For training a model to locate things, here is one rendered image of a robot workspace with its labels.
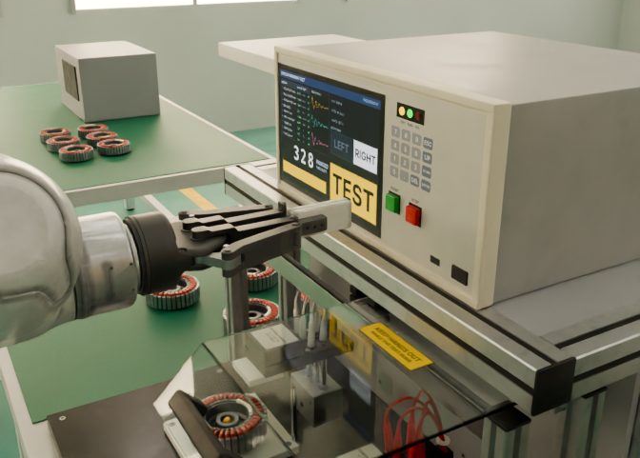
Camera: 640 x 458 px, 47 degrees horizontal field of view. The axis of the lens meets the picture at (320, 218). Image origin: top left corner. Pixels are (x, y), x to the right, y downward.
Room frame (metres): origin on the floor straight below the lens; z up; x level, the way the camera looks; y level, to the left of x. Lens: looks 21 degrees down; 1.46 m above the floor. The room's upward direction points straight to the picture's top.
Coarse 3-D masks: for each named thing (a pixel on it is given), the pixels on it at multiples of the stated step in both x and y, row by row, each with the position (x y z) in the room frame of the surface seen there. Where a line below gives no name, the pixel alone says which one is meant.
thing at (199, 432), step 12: (180, 396) 0.57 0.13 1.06; (192, 396) 0.58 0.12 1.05; (180, 408) 0.55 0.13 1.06; (192, 408) 0.55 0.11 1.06; (204, 408) 0.57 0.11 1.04; (180, 420) 0.54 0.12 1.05; (192, 420) 0.53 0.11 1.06; (204, 420) 0.54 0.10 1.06; (192, 432) 0.52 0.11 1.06; (204, 432) 0.52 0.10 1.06; (204, 444) 0.50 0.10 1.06; (216, 444) 0.50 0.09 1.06; (204, 456) 0.49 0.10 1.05; (216, 456) 0.49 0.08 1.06; (228, 456) 0.49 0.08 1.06; (240, 456) 0.51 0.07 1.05
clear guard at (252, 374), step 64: (320, 320) 0.71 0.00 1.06; (384, 320) 0.71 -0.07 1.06; (192, 384) 0.62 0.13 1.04; (256, 384) 0.58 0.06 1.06; (320, 384) 0.58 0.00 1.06; (384, 384) 0.58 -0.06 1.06; (448, 384) 0.58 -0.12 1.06; (192, 448) 0.55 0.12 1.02; (256, 448) 0.51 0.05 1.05; (320, 448) 0.49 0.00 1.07; (384, 448) 0.49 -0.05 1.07
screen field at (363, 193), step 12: (336, 168) 0.87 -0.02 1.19; (336, 180) 0.87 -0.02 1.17; (348, 180) 0.85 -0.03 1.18; (360, 180) 0.82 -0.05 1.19; (336, 192) 0.87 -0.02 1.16; (348, 192) 0.85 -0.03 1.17; (360, 192) 0.82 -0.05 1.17; (372, 192) 0.80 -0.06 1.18; (360, 204) 0.82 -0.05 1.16; (372, 204) 0.80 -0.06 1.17; (360, 216) 0.82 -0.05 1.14; (372, 216) 0.80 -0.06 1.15
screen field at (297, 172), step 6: (288, 162) 0.98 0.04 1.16; (288, 168) 0.98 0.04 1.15; (294, 168) 0.97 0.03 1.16; (294, 174) 0.97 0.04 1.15; (300, 174) 0.95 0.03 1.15; (306, 174) 0.94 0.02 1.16; (306, 180) 0.94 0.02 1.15; (312, 180) 0.92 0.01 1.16; (318, 180) 0.91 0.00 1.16; (312, 186) 0.92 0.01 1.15; (318, 186) 0.91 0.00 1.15; (324, 186) 0.90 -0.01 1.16; (324, 192) 0.90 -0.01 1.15
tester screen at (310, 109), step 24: (288, 72) 0.98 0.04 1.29; (288, 96) 0.98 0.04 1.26; (312, 96) 0.92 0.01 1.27; (336, 96) 0.87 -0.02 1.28; (360, 96) 0.83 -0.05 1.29; (288, 120) 0.98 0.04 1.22; (312, 120) 0.92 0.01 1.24; (336, 120) 0.87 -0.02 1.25; (360, 120) 0.82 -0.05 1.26; (288, 144) 0.98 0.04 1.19; (312, 144) 0.92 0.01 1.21; (360, 168) 0.82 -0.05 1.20; (312, 192) 0.92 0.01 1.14
